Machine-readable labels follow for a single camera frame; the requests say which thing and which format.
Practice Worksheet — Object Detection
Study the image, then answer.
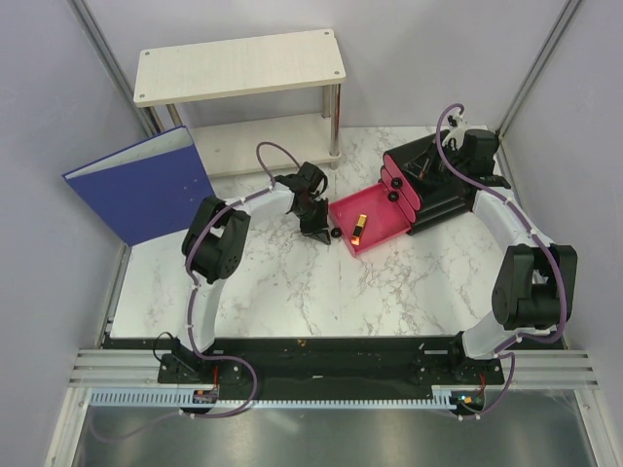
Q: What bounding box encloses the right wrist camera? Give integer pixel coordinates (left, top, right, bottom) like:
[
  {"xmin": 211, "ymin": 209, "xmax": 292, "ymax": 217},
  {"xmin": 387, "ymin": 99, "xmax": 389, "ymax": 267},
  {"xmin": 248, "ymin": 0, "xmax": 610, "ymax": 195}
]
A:
[{"xmin": 461, "ymin": 128, "xmax": 499, "ymax": 161}]

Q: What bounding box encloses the pink bottom drawer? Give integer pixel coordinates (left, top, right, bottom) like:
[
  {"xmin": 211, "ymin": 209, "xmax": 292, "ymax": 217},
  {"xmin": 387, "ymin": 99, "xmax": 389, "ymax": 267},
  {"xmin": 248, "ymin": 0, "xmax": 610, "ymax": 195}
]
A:
[{"xmin": 329, "ymin": 183, "xmax": 412, "ymax": 257}]

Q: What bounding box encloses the white two-tier wooden shelf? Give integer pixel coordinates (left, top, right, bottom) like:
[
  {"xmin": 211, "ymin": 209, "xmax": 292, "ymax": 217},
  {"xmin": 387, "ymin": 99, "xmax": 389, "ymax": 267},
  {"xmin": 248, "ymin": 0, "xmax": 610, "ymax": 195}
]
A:
[{"xmin": 133, "ymin": 28, "xmax": 347, "ymax": 177}]

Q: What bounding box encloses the black drawer organizer cabinet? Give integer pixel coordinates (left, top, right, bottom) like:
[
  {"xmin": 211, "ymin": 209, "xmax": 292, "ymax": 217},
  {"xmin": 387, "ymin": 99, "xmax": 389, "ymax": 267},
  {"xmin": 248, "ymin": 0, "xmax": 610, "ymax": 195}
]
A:
[{"xmin": 384, "ymin": 134, "xmax": 475, "ymax": 235}]

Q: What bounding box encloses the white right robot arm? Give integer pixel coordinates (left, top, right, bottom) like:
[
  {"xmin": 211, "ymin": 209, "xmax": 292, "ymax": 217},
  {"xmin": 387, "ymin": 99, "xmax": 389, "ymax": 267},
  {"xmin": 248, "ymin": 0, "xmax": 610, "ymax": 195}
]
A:
[{"xmin": 395, "ymin": 136, "xmax": 577, "ymax": 383}]

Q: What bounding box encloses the pink top drawer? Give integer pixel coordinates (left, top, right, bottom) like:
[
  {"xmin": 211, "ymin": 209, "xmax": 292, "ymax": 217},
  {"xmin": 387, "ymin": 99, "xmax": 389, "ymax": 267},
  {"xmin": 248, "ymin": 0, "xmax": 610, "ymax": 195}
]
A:
[{"xmin": 381, "ymin": 153, "xmax": 421, "ymax": 212}]

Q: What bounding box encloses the blue ring binder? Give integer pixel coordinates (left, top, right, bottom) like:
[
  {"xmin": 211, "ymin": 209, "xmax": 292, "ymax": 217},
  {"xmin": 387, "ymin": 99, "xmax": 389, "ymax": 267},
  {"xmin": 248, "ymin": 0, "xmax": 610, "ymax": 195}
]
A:
[{"xmin": 63, "ymin": 126, "xmax": 214, "ymax": 247}]

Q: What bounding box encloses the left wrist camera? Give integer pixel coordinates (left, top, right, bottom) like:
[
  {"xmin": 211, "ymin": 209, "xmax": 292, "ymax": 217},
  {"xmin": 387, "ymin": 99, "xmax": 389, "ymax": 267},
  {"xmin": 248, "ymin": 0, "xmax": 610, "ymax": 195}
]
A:
[{"xmin": 297, "ymin": 162, "xmax": 328, "ymax": 196}]

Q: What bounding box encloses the white slotted cable duct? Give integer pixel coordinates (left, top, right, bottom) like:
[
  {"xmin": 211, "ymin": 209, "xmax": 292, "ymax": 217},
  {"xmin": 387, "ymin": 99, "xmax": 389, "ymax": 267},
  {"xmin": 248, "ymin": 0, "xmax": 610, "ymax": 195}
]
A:
[{"xmin": 89, "ymin": 387, "xmax": 485, "ymax": 411}]

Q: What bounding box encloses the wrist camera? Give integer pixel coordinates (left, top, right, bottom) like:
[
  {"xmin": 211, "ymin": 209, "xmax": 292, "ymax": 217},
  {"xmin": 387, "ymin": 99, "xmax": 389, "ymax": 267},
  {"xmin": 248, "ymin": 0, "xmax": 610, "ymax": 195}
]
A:
[
  {"xmin": 461, "ymin": 128, "xmax": 499, "ymax": 161},
  {"xmin": 297, "ymin": 162, "xmax": 328, "ymax": 196}
]

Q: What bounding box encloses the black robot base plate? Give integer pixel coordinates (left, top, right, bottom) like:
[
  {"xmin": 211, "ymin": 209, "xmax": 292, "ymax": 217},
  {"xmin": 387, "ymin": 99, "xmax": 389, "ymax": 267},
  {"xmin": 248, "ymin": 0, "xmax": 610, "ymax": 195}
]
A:
[{"xmin": 158, "ymin": 337, "xmax": 504, "ymax": 400}]

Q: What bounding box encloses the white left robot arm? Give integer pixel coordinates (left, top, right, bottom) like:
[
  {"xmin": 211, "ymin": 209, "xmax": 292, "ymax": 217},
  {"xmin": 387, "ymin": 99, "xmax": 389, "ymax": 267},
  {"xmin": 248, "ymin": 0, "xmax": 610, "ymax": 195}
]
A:
[{"xmin": 177, "ymin": 162, "xmax": 331, "ymax": 382}]

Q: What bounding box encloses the black gold lipstick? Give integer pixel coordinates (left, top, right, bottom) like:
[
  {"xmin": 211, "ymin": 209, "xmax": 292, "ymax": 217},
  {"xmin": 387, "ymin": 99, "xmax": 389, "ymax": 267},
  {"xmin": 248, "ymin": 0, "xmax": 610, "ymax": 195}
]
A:
[{"xmin": 350, "ymin": 214, "xmax": 368, "ymax": 246}]

